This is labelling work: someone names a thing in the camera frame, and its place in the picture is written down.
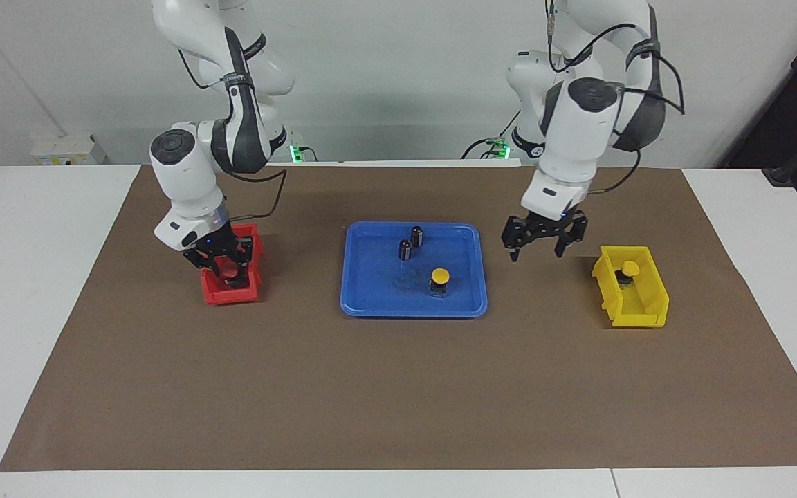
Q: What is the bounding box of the yellow storage bin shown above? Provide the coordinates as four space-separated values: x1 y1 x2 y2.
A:
592 245 670 329

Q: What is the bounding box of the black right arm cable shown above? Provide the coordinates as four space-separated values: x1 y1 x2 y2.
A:
177 47 288 223

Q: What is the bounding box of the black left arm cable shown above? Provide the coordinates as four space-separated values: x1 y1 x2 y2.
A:
547 0 685 196

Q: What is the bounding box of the blue plastic tray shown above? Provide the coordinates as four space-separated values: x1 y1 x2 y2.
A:
340 221 489 319

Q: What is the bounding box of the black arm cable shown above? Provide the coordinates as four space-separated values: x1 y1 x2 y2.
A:
547 0 685 196
177 47 288 223

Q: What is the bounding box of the brown table mat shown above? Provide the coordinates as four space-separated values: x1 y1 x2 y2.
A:
0 165 797 473

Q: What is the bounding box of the red storage bin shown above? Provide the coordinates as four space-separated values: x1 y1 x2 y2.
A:
201 223 264 306

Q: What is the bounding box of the white power strip box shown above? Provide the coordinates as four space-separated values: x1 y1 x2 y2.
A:
30 135 107 166

